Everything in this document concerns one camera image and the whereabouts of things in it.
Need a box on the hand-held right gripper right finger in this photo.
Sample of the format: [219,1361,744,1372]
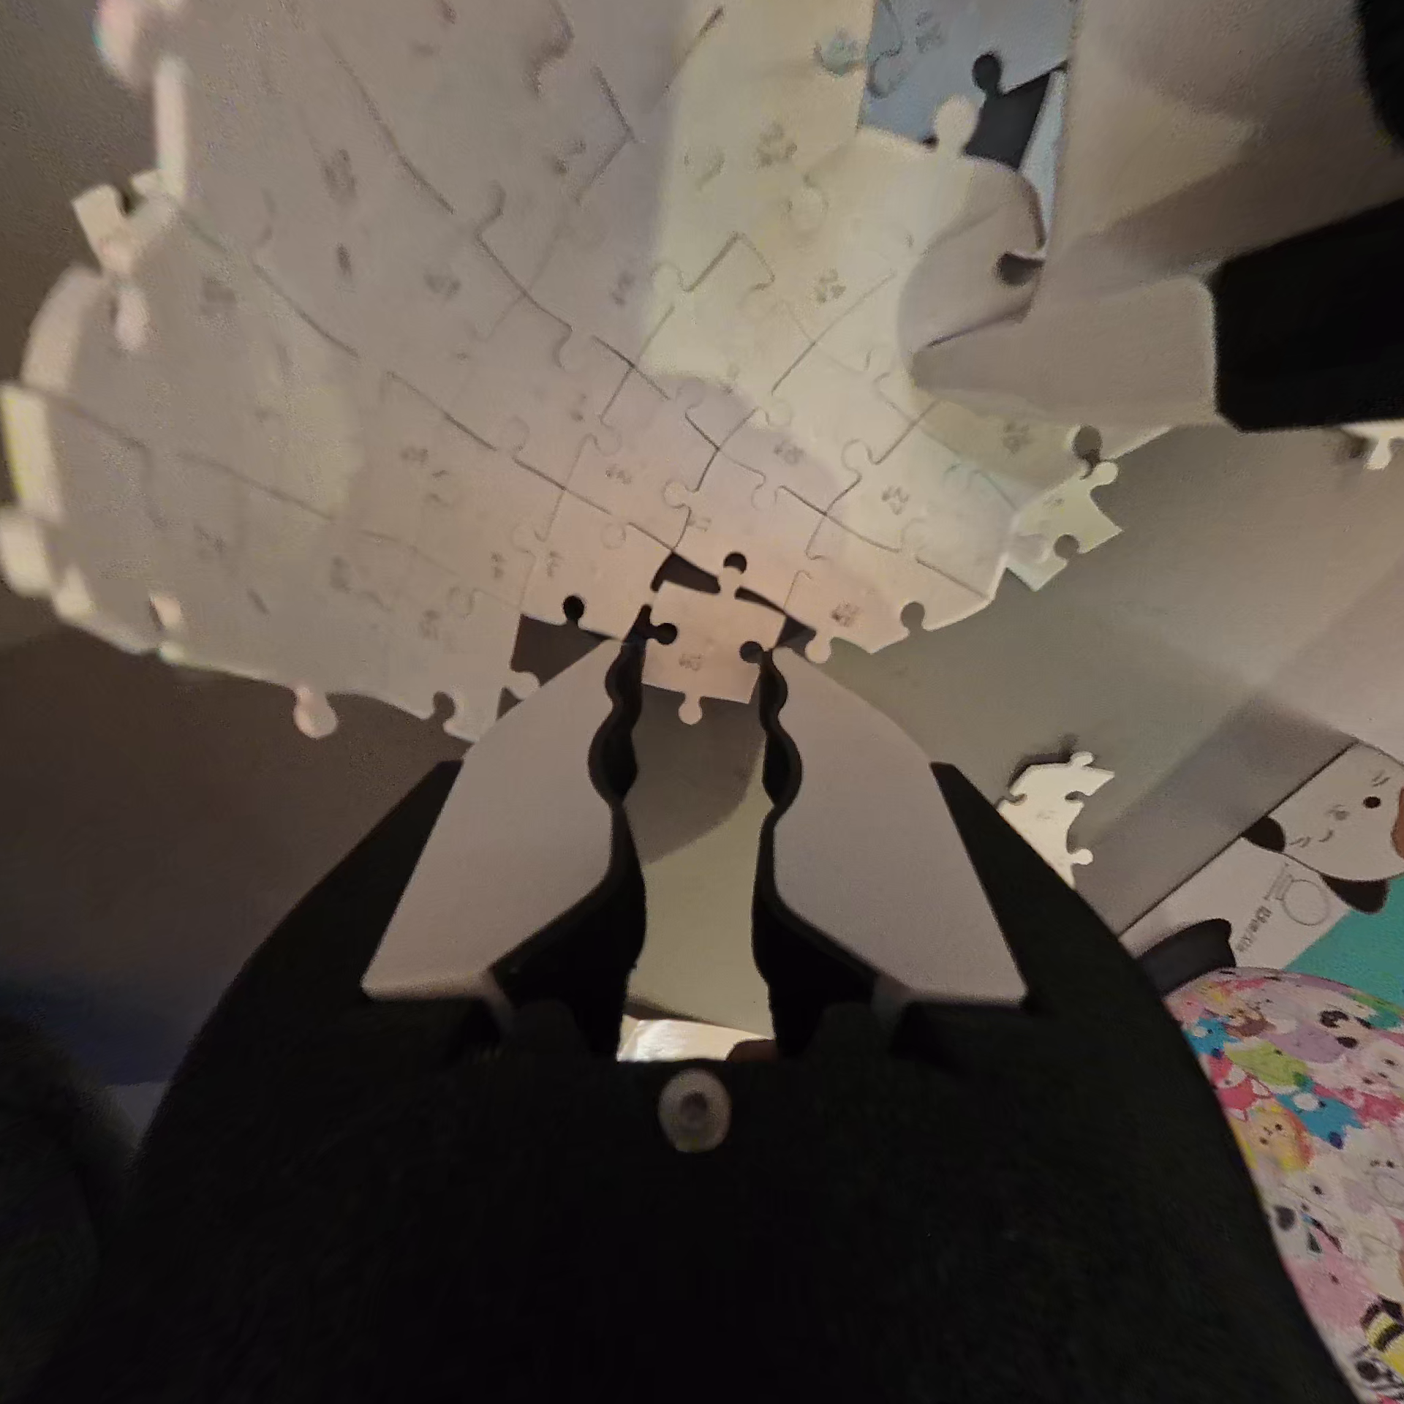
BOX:
[751,655,1029,1058]

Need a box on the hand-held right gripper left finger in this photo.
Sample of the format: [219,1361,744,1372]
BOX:
[363,642,648,1058]

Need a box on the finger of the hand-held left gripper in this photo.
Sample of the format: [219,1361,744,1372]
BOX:
[1040,0,1381,265]
[910,165,1224,430]

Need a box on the white puzzle piece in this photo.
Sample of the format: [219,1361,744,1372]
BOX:
[639,571,788,728]
[995,749,1115,885]

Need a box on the white puzzle ball shell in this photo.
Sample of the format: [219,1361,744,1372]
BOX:
[0,0,1097,742]

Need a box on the pile of white puzzle pieces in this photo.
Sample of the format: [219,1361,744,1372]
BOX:
[1007,425,1404,597]

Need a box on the teal puzzle ball box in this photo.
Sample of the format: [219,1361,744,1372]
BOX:
[1116,742,1404,1404]

